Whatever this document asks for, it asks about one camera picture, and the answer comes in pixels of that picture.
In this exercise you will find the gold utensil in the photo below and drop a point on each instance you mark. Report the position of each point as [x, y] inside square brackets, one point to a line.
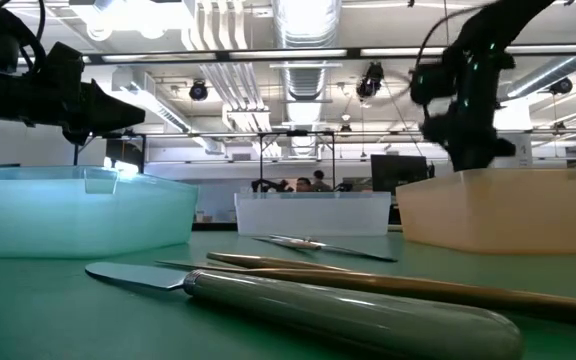
[263, 260]

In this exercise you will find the black background robot arm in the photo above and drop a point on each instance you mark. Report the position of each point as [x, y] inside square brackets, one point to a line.
[265, 186]

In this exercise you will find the black computer monitor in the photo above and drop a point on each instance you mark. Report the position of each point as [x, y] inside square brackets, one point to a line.
[398, 172]

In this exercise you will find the orange translucent plastic bin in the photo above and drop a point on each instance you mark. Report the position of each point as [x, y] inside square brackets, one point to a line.
[508, 215]

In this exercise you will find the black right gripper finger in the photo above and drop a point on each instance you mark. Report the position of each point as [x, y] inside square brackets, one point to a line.
[468, 142]

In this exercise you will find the teal translucent plastic bin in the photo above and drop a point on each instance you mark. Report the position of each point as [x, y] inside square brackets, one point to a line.
[68, 220]

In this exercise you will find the clear plastic bin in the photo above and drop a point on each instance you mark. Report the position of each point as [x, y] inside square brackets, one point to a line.
[313, 215]

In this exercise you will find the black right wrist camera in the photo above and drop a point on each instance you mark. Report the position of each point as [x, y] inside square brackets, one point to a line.
[430, 82]

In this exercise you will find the person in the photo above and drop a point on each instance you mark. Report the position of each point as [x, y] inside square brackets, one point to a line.
[320, 182]
[303, 185]

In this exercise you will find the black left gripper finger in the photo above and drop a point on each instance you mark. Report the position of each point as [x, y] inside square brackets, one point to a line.
[110, 112]

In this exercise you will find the black overhead frame bar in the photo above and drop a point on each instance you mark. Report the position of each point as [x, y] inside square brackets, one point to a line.
[288, 53]

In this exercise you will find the black hanging camera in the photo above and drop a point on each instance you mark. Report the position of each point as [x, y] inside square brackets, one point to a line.
[561, 86]
[198, 91]
[369, 82]

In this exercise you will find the black background rig frame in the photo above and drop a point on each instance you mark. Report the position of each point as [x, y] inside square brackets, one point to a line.
[261, 155]

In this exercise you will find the wooden chopsticks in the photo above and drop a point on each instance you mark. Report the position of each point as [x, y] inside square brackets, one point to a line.
[418, 287]

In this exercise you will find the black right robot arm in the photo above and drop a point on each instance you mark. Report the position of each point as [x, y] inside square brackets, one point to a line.
[498, 25]

